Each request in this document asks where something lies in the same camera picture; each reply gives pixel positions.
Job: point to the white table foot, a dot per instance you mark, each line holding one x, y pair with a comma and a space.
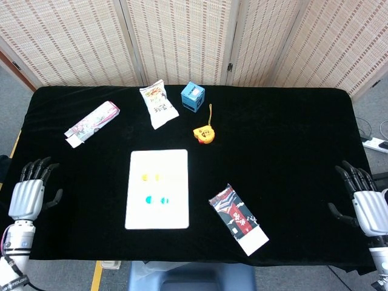
110, 264

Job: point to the pink floral long box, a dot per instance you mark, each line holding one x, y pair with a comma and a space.
94, 121

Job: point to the cyan disc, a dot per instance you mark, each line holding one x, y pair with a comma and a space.
164, 200
148, 199

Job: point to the yellow tape measure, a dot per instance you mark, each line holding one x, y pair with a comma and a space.
204, 134

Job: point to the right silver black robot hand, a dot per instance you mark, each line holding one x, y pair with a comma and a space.
371, 212

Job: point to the woven folding screen panel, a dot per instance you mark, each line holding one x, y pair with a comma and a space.
60, 39
260, 45
339, 39
182, 39

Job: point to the white power strip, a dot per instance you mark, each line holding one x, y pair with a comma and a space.
376, 143

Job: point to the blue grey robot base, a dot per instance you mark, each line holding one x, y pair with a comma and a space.
145, 279

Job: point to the white magnetic board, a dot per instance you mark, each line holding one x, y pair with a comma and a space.
163, 218

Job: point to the blue cube carton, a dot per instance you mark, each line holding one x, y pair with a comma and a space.
192, 95

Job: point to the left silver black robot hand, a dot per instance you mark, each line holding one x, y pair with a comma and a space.
25, 200

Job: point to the black screen hinge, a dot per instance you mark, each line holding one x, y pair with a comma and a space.
16, 65
229, 67

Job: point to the white snack bag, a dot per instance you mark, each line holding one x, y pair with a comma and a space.
159, 106

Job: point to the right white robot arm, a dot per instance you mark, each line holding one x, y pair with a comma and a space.
380, 260

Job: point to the black velvet tablecloth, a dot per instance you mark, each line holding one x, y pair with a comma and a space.
272, 151

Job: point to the black red printed box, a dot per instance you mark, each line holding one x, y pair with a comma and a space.
236, 218

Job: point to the orange disc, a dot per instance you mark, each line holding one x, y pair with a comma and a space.
145, 177
157, 177

